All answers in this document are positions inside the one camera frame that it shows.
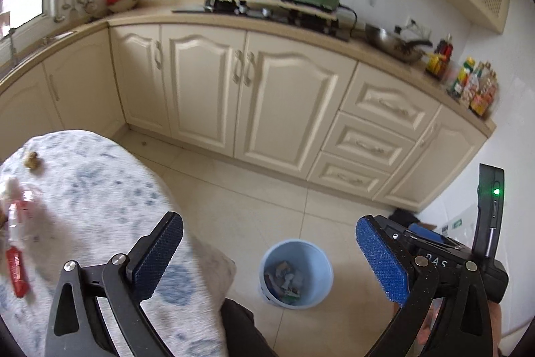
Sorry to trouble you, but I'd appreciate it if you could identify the blue plastic bin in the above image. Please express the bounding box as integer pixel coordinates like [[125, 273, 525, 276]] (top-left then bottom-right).
[[258, 239, 334, 306]]

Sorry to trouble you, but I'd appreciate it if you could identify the person's right hand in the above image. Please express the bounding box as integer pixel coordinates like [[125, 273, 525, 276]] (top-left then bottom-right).
[[489, 302, 504, 357]]

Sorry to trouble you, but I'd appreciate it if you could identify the black gas hob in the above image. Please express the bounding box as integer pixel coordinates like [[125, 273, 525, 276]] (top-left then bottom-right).
[[171, 0, 352, 42]]

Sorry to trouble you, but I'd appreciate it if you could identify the heap of wrappers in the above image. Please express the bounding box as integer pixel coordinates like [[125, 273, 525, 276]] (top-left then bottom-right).
[[265, 261, 306, 295]]

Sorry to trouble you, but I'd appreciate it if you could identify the row of seasoning bottles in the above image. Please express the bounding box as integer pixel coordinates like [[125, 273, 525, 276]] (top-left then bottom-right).
[[449, 57, 500, 117]]

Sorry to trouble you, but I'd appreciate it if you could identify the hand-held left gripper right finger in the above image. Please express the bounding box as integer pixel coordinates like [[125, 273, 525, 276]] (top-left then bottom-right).
[[355, 215, 496, 357]]

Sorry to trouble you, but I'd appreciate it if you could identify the red packet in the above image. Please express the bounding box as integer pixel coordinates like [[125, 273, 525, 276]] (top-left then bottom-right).
[[6, 246, 30, 298]]

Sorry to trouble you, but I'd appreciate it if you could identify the long wooden board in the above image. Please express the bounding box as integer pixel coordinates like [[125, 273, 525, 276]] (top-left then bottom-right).
[[205, 0, 341, 21]]

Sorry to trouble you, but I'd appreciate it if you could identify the steel wok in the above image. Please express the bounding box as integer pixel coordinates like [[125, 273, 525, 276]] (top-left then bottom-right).
[[365, 23, 433, 63]]

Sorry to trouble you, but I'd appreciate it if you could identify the white green printed box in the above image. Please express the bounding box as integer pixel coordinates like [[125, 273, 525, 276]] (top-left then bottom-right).
[[435, 202, 481, 249]]

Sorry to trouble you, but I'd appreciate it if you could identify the black cloth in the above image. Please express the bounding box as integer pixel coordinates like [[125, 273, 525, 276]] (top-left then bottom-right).
[[391, 207, 419, 226]]

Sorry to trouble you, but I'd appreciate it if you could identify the black power cable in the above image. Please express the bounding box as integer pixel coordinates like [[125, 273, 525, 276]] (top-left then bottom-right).
[[338, 3, 364, 37]]

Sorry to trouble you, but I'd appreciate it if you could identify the person's dark trouser leg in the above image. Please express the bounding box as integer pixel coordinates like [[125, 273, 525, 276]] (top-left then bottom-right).
[[219, 297, 279, 357]]

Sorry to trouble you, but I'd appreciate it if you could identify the cream sink base cabinet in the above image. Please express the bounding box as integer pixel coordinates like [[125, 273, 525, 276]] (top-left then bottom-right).
[[0, 24, 126, 157]]

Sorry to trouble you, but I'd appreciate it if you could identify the cream base cabinet with drawers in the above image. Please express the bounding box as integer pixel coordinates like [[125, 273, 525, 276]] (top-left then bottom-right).
[[108, 20, 498, 211]]

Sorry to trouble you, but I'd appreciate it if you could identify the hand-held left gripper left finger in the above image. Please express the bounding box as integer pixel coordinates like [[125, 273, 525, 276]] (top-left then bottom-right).
[[44, 211, 185, 357]]

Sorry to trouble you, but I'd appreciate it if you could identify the round patterned table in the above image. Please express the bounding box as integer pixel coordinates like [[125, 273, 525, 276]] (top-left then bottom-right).
[[0, 130, 237, 357]]

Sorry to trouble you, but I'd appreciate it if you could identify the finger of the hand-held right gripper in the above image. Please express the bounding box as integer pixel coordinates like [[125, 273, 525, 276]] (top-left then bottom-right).
[[407, 223, 443, 245], [373, 215, 419, 257]]

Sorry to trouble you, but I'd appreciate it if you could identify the clear plastic bag red print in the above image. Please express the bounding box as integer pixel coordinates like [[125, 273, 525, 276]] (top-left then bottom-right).
[[0, 176, 42, 245]]

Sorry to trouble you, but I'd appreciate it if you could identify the steel faucet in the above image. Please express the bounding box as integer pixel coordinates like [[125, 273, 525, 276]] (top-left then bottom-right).
[[7, 28, 19, 67]]

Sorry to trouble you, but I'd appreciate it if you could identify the cooking oil bottle red label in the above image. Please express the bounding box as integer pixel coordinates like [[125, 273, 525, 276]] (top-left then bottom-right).
[[425, 34, 456, 81]]

